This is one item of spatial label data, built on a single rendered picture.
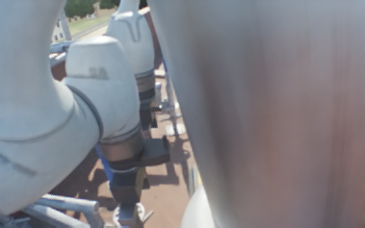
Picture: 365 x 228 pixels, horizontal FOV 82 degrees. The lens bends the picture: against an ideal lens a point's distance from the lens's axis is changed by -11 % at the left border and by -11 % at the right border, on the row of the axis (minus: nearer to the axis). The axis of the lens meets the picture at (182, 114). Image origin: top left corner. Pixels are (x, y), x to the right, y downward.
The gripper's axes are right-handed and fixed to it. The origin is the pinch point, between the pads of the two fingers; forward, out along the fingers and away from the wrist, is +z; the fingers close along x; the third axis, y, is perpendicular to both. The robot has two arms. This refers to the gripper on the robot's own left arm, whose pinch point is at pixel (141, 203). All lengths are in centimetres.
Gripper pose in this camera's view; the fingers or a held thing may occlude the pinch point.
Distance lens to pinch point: 58.3
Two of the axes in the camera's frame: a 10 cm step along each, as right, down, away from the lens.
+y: -9.9, 1.0, 0.4
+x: 0.1, 5.2, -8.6
